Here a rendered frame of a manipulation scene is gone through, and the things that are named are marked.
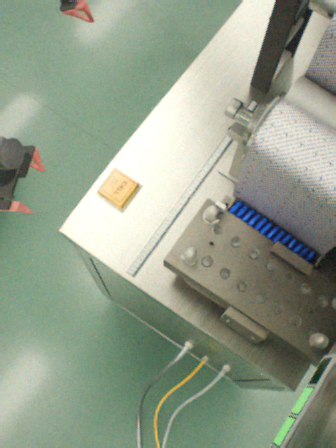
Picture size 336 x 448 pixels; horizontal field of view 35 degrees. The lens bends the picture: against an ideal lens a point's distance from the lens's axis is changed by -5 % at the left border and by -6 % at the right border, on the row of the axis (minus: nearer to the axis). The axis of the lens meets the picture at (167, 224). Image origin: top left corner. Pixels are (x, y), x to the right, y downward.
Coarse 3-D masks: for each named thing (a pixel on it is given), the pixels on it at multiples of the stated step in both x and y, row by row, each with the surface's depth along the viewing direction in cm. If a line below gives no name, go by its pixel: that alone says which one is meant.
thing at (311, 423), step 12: (324, 384) 87; (324, 396) 83; (312, 408) 84; (324, 408) 79; (312, 420) 81; (324, 420) 76; (300, 432) 83; (312, 432) 77; (324, 432) 73; (288, 444) 84; (300, 444) 79; (312, 444) 75; (324, 444) 71
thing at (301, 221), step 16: (240, 176) 107; (256, 176) 102; (240, 192) 114; (256, 192) 108; (272, 192) 104; (288, 192) 99; (256, 208) 115; (272, 208) 110; (288, 208) 105; (304, 208) 100; (288, 224) 112; (304, 224) 106; (320, 224) 102; (304, 240) 113; (320, 240) 108
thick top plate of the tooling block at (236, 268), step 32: (192, 224) 115; (224, 224) 115; (224, 256) 113; (256, 256) 114; (224, 288) 111; (256, 288) 111; (288, 288) 111; (320, 288) 112; (256, 320) 110; (288, 320) 110; (320, 320) 110; (320, 352) 108
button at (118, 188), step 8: (112, 176) 129; (120, 176) 129; (128, 176) 129; (104, 184) 128; (112, 184) 128; (120, 184) 128; (128, 184) 128; (136, 184) 128; (104, 192) 128; (112, 192) 128; (120, 192) 128; (128, 192) 128; (112, 200) 127; (120, 200) 127; (128, 200) 129
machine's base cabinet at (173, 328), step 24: (96, 264) 139; (120, 288) 152; (144, 312) 168; (168, 312) 132; (168, 336) 188; (192, 336) 146; (216, 360) 162; (240, 360) 130; (240, 384) 183; (264, 384) 141
